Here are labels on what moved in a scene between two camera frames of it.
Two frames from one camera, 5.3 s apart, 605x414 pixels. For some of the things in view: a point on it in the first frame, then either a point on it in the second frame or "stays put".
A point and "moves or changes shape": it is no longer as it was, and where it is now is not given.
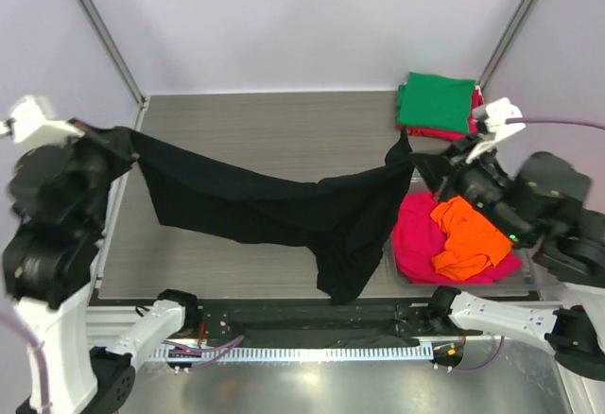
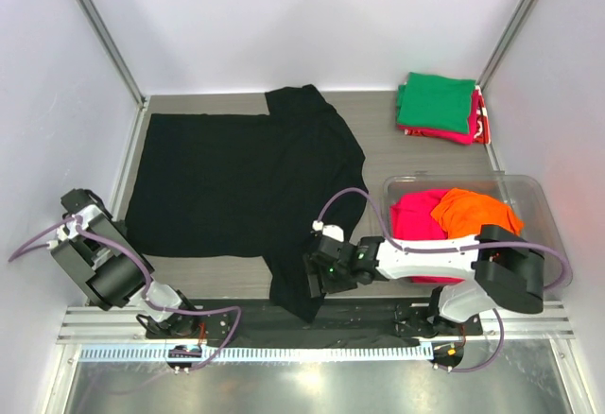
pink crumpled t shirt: x=417 y=237 stays put
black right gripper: x=453 y=171 to x=313 y=267
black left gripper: x=78 y=144 to x=120 y=227
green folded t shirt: x=436 y=100 stays put
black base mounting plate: x=284 y=324 stays put
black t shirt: x=343 y=222 moves or changes shape
